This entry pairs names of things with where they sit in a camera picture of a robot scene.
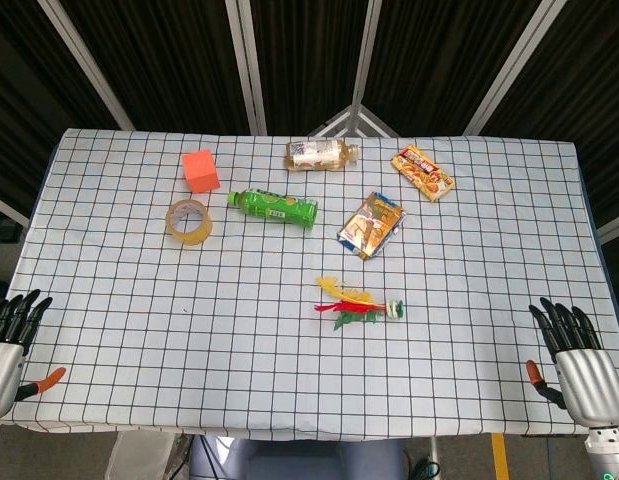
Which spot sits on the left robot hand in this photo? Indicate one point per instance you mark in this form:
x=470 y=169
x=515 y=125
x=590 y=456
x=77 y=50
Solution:
x=1 y=357

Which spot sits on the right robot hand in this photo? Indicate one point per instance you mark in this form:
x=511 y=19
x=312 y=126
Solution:
x=584 y=372

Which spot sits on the colourful feather shuttlecock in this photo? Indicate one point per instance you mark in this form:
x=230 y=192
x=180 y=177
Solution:
x=359 y=306

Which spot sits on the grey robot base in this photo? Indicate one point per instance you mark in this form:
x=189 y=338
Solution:
x=296 y=460

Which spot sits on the clear packing tape roll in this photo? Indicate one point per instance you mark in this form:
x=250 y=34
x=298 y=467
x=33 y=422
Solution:
x=189 y=223

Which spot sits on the orange snack box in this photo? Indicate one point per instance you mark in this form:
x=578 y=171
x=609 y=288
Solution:
x=423 y=172

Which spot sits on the gold and blue snack bag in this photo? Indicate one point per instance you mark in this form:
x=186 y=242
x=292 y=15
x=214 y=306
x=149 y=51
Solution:
x=371 y=226

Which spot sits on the checkered white tablecloth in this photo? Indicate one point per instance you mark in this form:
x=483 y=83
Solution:
x=269 y=325

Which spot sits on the orange foam cube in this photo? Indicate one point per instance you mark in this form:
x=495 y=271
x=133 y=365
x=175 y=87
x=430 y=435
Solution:
x=201 y=171

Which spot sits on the green plastic bottle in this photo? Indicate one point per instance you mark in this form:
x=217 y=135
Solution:
x=273 y=207

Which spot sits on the amber tea bottle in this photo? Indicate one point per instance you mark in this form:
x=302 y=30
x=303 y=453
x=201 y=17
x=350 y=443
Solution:
x=319 y=155

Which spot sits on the white folding screen frame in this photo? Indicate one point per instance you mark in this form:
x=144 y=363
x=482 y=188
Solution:
x=249 y=65

